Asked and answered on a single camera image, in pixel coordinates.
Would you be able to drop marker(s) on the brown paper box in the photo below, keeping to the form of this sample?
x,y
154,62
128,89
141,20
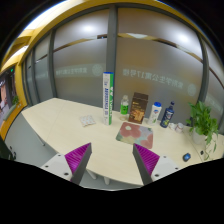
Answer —
x,y
138,108

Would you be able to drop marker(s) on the white shuttlecock tube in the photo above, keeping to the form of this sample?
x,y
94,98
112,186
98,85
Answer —
x,y
108,85

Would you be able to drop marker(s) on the white shampoo bottle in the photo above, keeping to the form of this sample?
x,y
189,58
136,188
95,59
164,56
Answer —
x,y
155,111

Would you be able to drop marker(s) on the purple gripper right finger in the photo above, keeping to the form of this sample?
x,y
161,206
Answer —
x,y
151,166

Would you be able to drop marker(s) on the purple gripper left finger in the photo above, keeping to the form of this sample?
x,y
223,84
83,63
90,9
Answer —
x,y
70,166

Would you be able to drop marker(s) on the blue computer mouse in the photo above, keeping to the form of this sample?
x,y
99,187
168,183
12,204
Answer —
x,y
186,157

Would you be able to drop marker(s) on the floral mouse pad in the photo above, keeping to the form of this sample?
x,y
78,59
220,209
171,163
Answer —
x,y
135,134

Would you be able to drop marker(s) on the dark blue bottle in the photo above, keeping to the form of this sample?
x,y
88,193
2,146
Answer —
x,y
167,116

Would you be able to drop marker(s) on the small white cup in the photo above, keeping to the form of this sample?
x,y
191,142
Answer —
x,y
179,128

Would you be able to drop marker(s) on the silver pill blister pack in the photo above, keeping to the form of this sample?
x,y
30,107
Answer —
x,y
87,120

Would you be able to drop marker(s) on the green potted plant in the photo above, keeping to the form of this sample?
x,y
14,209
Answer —
x,y
203,128

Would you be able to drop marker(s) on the small white jar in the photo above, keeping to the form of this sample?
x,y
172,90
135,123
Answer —
x,y
172,126

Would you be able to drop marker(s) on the clear green-label water bottle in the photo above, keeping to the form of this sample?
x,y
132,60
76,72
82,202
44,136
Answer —
x,y
124,107

